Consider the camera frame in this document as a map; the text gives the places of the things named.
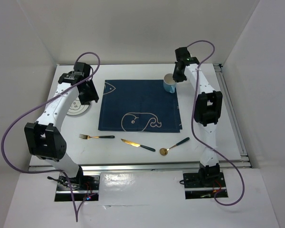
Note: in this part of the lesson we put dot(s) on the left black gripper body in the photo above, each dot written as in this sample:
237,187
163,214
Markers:
90,94

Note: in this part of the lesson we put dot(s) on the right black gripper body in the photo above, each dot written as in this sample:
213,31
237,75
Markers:
178,75

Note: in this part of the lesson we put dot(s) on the white plate with rings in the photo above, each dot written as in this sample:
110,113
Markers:
77,108

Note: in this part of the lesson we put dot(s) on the white and blue mug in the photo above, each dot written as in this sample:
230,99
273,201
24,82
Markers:
169,84

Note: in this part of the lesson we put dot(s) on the blue fish placemat cloth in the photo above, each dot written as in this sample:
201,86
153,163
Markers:
139,106

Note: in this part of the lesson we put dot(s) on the gold fork green handle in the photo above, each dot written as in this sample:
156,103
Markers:
87,137

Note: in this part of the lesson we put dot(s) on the gold knife green handle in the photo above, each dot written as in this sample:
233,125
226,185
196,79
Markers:
138,145

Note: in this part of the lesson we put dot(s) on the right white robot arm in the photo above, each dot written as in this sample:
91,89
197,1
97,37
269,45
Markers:
206,113

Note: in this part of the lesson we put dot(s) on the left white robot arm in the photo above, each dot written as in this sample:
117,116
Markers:
43,136

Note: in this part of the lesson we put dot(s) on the aluminium front rail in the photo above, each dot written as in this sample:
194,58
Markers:
150,166

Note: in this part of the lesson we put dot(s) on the gold spoon green handle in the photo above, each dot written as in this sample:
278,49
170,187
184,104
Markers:
164,151

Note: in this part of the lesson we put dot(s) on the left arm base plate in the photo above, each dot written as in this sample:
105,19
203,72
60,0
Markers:
89,189

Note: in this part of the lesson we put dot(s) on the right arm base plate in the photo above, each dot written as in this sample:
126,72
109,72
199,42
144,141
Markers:
196,189

